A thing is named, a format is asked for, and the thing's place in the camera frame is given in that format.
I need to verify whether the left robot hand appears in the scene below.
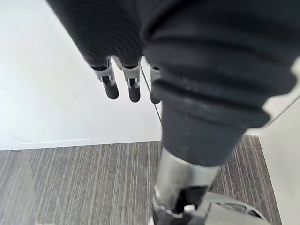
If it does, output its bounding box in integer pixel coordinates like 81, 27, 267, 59
45, 0, 300, 225

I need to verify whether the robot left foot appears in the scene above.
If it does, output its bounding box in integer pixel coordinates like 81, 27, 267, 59
201, 191, 269, 225

